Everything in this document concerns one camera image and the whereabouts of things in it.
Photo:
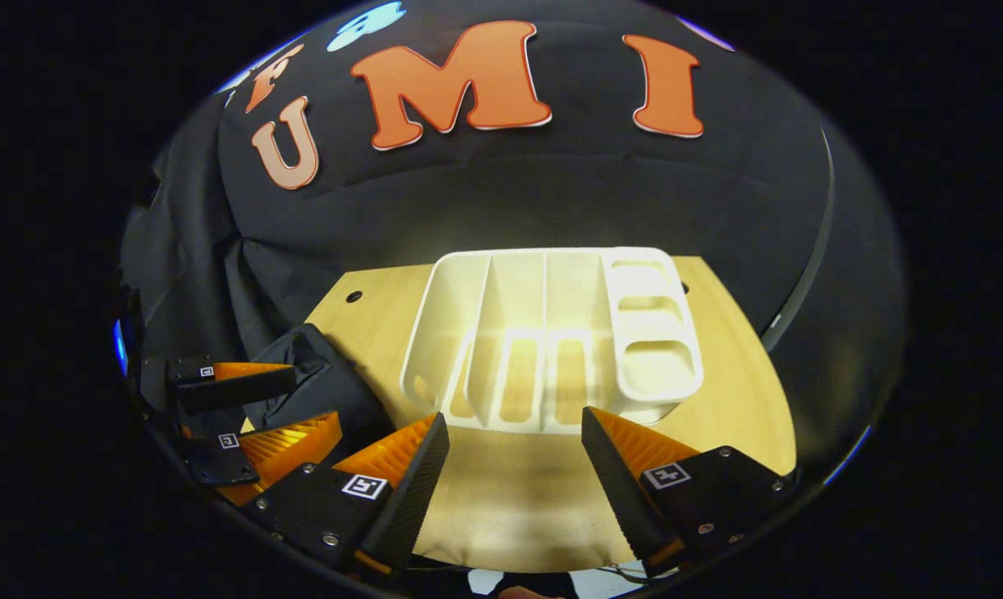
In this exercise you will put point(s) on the white plastic bookshelf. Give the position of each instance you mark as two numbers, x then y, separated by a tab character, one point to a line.
651	333

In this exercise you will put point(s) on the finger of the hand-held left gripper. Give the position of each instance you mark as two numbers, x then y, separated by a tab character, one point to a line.
210	462
235	384

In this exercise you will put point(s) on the grey backdrop stand pole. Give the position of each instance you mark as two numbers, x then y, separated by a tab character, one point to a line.
832	200

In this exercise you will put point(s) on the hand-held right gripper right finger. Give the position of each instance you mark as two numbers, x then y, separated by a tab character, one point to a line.
614	491

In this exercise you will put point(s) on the black schoolbag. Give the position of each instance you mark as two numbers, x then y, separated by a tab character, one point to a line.
335	391

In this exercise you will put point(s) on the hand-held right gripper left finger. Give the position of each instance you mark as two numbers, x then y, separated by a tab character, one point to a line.
410	491

